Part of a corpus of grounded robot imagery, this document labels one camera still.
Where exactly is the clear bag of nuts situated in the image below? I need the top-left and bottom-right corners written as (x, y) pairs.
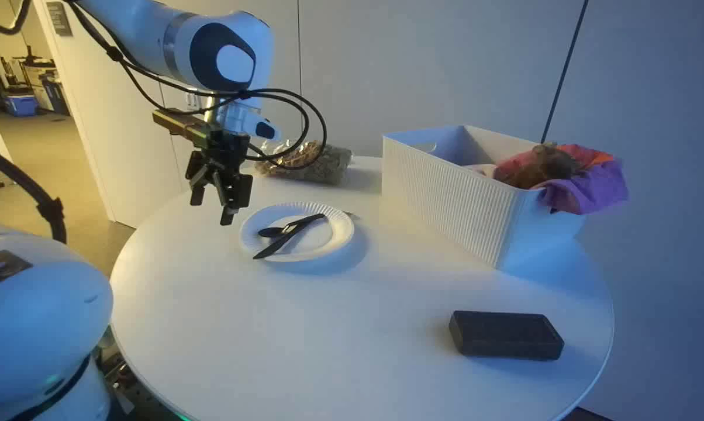
top-left (266, 137), bottom-right (352, 186)

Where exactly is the dark wall sign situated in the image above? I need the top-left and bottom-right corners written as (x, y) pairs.
top-left (43, 0), bottom-right (74, 40)

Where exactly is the thin black hanging cord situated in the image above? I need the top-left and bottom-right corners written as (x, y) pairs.
top-left (538, 0), bottom-right (592, 145)

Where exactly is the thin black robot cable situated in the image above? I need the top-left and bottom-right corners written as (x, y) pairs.
top-left (68, 0), bottom-right (332, 176)

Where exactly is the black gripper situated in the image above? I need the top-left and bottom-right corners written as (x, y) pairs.
top-left (181, 125), bottom-right (254, 229)

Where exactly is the black plastic knife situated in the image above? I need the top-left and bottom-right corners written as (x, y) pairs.
top-left (250, 220), bottom-right (323, 261)

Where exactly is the purple and red cloth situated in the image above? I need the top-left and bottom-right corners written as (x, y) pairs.
top-left (490, 139), bottom-right (630, 218)

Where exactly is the white rectangular basket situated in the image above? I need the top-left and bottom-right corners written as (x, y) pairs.
top-left (380, 124), bottom-right (586, 270)

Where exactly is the white disposable plate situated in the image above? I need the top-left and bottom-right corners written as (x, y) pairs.
top-left (239, 202), bottom-right (358, 267)

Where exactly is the black plastic fork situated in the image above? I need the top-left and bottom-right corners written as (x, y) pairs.
top-left (254, 209), bottom-right (329, 241)

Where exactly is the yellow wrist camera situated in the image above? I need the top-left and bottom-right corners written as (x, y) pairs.
top-left (149, 107), bottom-right (214, 147)

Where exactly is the blue bin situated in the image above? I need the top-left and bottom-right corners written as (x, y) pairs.
top-left (4, 90), bottom-right (39, 119)

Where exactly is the brown plush item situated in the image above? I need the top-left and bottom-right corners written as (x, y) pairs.
top-left (511, 142), bottom-right (585, 188)

